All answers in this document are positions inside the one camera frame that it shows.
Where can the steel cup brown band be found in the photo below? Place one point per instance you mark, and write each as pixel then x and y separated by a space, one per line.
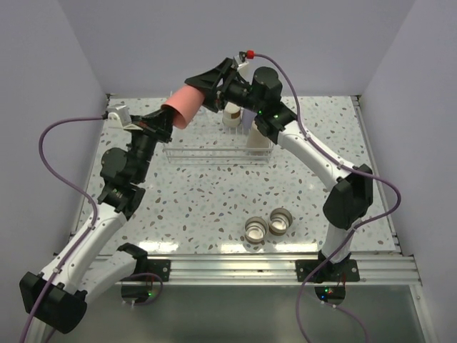
pixel 231 115

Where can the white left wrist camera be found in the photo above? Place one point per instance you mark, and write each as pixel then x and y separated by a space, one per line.
pixel 118 116

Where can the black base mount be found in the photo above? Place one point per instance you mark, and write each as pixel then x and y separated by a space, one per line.
pixel 330 281
pixel 145 287

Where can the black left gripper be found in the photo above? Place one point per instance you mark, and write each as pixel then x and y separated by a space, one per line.
pixel 158 125

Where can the lavender plastic cup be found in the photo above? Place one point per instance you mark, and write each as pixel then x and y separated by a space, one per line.
pixel 247 119

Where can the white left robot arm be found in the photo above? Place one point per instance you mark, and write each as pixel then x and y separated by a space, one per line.
pixel 56 299

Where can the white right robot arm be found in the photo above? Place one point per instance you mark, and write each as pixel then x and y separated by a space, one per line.
pixel 350 187

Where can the beige plastic cup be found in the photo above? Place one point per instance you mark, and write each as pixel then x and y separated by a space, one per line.
pixel 257 143

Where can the white wire dish rack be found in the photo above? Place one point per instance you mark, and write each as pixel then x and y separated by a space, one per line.
pixel 212 142

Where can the steel cup right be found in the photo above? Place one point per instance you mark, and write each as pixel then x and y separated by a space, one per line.
pixel 280 221

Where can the clear glass cup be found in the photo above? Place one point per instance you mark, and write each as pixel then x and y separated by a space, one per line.
pixel 202 115

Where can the steel cup middle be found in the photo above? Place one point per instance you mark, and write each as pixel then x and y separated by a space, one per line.
pixel 255 230

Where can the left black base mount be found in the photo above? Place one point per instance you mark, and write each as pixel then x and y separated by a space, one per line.
pixel 145 287

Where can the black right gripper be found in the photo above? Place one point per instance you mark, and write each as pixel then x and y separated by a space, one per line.
pixel 209 82

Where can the red plastic cup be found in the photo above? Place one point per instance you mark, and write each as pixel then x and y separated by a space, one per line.
pixel 184 105

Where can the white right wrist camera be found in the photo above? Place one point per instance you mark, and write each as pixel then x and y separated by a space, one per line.
pixel 241 60

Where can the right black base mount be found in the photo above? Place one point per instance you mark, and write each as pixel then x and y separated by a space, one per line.
pixel 330 281

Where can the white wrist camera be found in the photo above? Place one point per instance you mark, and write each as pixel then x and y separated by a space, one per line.
pixel 241 60
pixel 118 116

